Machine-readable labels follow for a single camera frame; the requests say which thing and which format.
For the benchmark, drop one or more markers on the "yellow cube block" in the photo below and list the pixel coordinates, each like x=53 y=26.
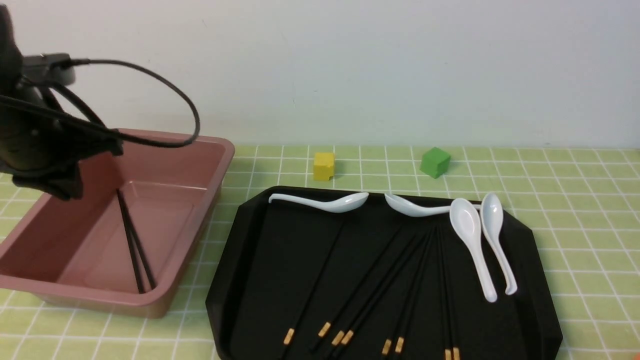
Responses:
x=323 y=166

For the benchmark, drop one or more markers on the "green checkered tablecloth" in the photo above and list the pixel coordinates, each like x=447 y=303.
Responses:
x=583 y=205

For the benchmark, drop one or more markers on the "white ceramic spoon far right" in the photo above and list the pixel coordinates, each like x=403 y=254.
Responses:
x=492 y=217

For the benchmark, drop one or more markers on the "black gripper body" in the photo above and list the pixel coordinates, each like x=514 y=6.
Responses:
x=50 y=161

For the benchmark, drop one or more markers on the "white ceramic spoon far left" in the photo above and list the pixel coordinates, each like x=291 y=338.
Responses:
x=341 y=205

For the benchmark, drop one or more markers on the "black plastic tray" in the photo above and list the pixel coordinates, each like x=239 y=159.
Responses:
x=298 y=283

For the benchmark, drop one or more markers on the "pink plastic bin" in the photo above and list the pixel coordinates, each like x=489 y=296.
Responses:
x=75 y=253

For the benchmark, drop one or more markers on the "green cube block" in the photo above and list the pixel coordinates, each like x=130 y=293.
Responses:
x=435 y=162

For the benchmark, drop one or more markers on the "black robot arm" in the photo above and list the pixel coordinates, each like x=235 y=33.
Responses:
x=28 y=86

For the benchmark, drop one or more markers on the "white ceramic spoon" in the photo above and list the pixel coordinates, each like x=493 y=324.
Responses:
x=341 y=205
x=410 y=209
x=492 y=217
x=465 y=221

